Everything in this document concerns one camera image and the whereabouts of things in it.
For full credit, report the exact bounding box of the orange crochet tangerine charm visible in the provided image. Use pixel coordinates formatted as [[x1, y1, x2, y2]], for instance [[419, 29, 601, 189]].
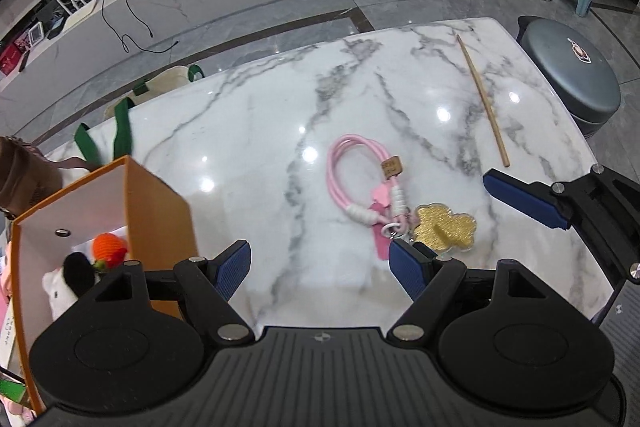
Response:
[[92, 233, 128, 272]]

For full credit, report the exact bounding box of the white black plush cow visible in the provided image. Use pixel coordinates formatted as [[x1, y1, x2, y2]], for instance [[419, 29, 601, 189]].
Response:
[[41, 251, 99, 321]]

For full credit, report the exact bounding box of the orange white storage box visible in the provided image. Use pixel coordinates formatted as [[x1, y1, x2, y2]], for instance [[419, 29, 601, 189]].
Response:
[[11, 156, 198, 414]]

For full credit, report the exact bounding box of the grey round stool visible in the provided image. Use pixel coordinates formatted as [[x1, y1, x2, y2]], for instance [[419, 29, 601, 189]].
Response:
[[516, 15, 620, 136]]

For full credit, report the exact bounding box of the wooden chopstick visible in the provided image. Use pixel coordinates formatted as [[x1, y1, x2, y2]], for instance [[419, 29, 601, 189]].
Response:
[[456, 35, 511, 168]]

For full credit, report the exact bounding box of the green white tote bag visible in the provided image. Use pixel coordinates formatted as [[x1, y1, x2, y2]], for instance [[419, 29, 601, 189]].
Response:
[[72, 63, 206, 170]]

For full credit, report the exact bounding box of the white wifi router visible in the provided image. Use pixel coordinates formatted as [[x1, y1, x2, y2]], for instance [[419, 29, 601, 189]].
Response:
[[54, 0, 96, 31]]

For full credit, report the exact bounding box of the pink rope lanyard keychain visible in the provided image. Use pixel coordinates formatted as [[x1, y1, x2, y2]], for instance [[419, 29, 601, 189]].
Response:
[[326, 133, 411, 261]]

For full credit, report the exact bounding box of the black cable on cabinet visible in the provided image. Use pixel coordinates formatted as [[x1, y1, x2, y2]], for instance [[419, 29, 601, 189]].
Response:
[[98, 0, 180, 56]]

